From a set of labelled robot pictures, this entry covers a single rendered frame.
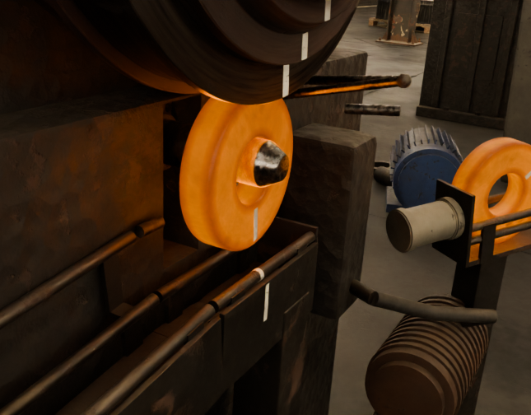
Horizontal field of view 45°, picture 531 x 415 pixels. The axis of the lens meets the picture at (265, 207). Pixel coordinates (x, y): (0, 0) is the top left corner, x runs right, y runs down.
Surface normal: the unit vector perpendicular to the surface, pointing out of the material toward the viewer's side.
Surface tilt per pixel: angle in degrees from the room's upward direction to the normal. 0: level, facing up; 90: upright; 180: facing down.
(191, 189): 90
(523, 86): 90
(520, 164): 90
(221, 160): 90
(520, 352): 0
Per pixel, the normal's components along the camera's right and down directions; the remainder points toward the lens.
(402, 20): -0.50, 0.29
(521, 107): -0.69, 0.22
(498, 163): 0.41, 0.35
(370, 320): 0.05, -0.93
